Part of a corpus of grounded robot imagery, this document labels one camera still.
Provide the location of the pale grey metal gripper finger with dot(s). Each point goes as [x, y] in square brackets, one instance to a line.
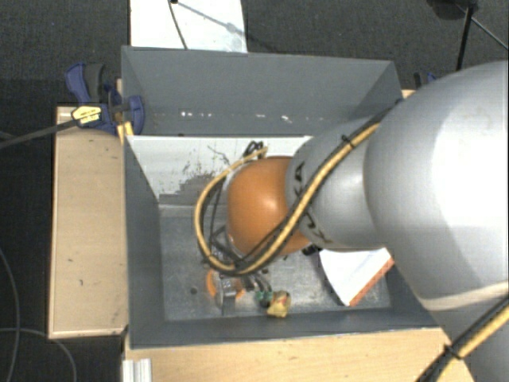
[228, 304]

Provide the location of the orange round object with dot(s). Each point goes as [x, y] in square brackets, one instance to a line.
[210, 285]

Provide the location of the yellow toy figure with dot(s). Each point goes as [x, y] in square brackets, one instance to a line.
[279, 305]

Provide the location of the white and orange box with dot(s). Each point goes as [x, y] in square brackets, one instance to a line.
[350, 273]

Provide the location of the pale wood board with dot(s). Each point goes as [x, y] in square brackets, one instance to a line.
[89, 229]

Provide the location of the grey metal bin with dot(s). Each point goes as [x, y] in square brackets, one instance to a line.
[254, 90]

